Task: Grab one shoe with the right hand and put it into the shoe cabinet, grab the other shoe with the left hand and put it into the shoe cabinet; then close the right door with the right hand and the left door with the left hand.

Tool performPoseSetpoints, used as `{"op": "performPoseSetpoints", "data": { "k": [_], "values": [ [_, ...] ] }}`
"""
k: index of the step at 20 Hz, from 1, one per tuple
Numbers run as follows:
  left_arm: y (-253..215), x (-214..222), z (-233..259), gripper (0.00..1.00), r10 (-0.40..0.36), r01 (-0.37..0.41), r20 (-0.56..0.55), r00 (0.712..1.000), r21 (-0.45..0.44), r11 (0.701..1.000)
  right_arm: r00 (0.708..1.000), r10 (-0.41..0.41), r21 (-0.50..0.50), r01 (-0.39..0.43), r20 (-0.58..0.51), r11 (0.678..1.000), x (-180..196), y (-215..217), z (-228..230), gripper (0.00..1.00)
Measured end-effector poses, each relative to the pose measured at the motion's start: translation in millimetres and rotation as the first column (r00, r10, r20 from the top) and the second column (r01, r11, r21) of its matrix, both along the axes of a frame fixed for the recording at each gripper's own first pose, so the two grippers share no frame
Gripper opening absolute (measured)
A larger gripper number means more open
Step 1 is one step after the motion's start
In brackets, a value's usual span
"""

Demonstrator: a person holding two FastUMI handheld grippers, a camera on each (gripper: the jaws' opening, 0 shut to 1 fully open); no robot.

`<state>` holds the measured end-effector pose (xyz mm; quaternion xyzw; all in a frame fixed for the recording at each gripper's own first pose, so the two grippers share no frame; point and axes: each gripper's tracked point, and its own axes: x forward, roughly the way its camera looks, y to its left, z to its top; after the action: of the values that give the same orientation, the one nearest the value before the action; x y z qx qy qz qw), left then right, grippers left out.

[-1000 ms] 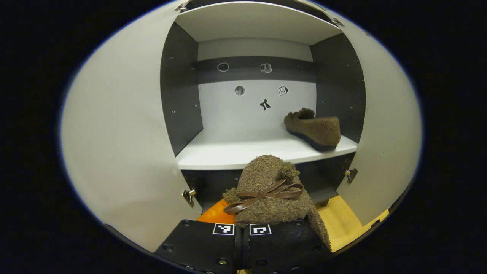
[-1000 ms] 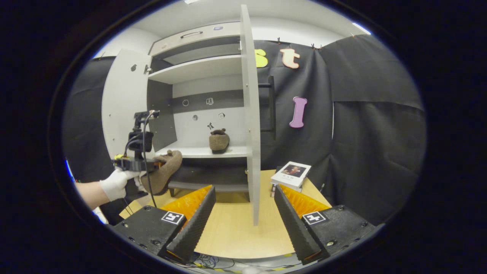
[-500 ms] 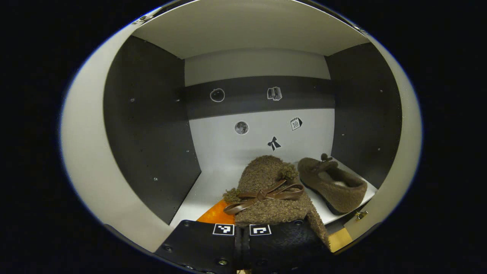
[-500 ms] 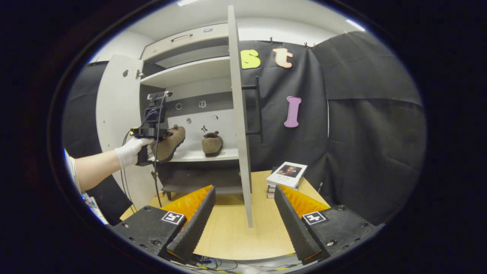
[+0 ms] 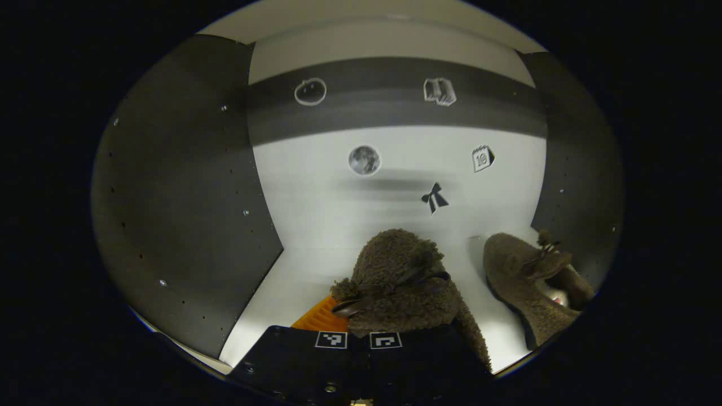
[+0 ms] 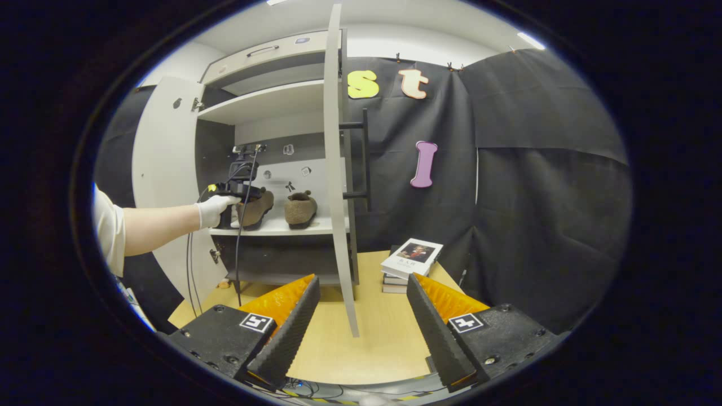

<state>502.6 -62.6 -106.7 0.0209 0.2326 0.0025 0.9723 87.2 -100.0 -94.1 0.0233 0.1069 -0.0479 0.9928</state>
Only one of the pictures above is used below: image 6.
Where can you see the white portrait cover book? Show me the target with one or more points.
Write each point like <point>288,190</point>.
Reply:
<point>412,256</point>

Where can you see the white cabinet door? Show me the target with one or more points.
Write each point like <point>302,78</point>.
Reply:
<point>163,141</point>
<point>334,169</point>

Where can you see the white cabinet drawer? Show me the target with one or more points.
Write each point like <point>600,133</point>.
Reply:
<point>271,56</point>

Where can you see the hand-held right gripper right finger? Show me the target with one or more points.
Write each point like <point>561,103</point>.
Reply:
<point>440,338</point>

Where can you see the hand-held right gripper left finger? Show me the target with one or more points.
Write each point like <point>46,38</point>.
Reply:
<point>290,338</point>

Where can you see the white shoe cabinet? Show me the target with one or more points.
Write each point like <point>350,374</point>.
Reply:
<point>282,127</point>

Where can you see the white cabinet shelf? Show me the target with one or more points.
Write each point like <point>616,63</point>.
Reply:
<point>282,228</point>
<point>265,104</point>

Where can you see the dark cover book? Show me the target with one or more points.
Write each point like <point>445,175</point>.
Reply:
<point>393,280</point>

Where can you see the black backdrop cloth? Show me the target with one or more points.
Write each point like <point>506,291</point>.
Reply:
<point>536,225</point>

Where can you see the white shirt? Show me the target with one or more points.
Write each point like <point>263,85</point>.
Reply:
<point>110,231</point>

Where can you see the brown shoe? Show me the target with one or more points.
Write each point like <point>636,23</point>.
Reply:
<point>256,210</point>
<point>300,211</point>

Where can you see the grey cover book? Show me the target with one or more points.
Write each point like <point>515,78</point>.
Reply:
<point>393,289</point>

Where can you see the computer monitor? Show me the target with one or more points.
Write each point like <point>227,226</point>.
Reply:
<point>135,307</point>

